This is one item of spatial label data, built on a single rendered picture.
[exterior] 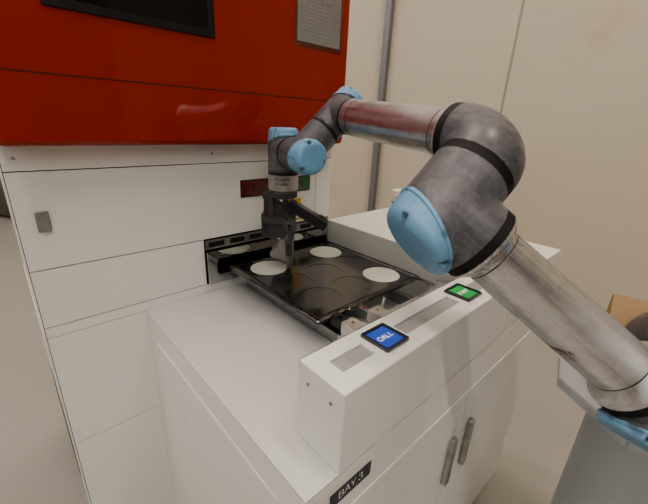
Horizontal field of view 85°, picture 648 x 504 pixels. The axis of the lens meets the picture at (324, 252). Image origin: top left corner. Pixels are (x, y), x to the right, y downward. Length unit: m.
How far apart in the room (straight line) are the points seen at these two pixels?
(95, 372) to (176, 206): 0.44
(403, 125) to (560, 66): 1.96
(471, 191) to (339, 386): 0.30
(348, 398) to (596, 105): 2.27
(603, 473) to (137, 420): 1.09
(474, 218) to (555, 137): 2.07
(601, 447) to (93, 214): 1.13
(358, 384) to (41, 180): 0.69
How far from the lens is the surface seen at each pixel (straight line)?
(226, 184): 0.98
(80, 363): 1.02
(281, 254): 0.94
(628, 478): 0.98
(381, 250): 1.08
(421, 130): 0.62
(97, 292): 0.95
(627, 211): 2.58
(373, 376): 0.52
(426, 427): 0.79
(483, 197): 0.49
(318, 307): 0.79
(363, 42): 2.93
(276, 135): 0.86
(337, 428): 0.53
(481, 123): 0.53
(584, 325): 0.57
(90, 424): 1.13
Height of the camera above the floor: 1.28
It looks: 20 degrees down
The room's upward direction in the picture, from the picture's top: 3 degrees clockwise
